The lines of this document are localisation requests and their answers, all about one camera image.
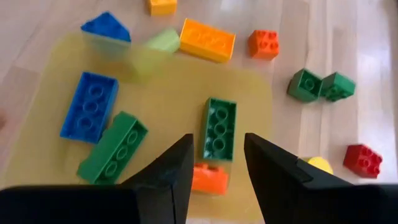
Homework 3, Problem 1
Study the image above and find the blue two-by-four brick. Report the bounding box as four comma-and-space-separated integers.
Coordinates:
59, 71, 119, 144

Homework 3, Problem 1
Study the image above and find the yellow two-by-two brick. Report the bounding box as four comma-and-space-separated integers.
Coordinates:
146, 0, 178, 16

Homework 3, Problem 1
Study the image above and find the orange two-by-four brick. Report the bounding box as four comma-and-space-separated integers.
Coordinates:
179, 17, 236, 64

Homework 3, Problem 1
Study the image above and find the yellow translucent plastic bin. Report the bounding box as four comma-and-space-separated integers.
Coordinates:
0, 30, 274, 223

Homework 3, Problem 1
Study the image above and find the blue two-by-two brick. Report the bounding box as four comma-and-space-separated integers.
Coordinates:
80, 11, 132, 47

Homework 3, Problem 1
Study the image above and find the light green cylinder block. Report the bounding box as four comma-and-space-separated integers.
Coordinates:
141, 27, 181, 54

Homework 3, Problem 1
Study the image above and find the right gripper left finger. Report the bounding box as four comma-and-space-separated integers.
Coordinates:
0, 133, 195, 224

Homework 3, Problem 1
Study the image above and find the yellow cylinder block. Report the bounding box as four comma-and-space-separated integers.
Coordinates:
300, 156, 334, 175

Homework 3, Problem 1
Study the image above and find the orange-red two-by-four brick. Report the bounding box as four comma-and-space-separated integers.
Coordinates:
191, 162, 229, 196

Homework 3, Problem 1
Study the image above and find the green two-by-two brick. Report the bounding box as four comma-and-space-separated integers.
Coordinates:
320, 72, 357, 103
286, 68, 324, 103

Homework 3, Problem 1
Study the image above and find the red two-by-two brick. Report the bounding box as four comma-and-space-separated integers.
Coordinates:
343, 144, 384, 179

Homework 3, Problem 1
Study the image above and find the orange-red two-by-two brick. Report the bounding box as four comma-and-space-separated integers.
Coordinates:
248, 29, 280, 61

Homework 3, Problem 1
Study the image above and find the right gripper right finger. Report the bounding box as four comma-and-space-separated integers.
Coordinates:
244, 133, 398, 224

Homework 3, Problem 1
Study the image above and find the green two-by-four brick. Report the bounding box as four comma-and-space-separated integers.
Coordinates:
201, 96, 238, 162
76, 111, 149, 185

